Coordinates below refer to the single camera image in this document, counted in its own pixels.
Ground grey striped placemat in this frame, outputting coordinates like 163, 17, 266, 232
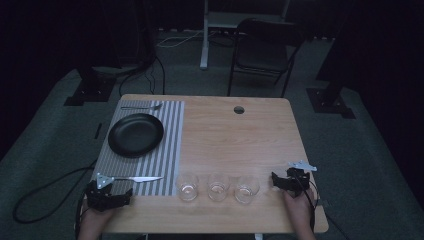
91, 99, 186, 197

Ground round grey stand base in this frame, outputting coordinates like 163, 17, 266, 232
92, 64, 143, 77

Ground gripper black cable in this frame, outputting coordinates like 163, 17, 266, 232
293, 173, 319, 234
12, 159, 98, 240

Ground black stand with square base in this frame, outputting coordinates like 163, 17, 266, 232
63, 64, 118, 107
305, 0, 357, 120

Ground black floor cables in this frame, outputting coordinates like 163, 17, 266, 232
118, 55, 167, 98

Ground white floor cable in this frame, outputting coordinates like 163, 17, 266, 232
155, 29, 205, 49

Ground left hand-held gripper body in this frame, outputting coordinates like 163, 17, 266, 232
85, 172, 117, 213

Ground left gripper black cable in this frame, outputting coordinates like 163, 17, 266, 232
12, 159, 98, 240

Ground black round plate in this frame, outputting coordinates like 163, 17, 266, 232
107, 112, 165, 159

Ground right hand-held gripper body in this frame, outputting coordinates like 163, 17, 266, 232
285, 160, 318, 198

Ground black folding chair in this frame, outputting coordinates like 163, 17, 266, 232
227, 17, 307, 98

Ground person's right hand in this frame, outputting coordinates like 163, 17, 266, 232
282, 187, 318, 228

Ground person's left hand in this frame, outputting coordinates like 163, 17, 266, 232
79, 198, 116, 231

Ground clear drinking glass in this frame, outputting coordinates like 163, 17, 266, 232
234, 175, 261, 205
206, 173, 232, 203
175, 174, 200, 203

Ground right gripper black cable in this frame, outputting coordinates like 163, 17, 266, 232
293, 173, 319, 234

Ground silver table knife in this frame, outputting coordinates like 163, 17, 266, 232
112, 175, 164, 184

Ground silver fork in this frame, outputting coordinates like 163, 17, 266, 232
120, 102, 164, 112

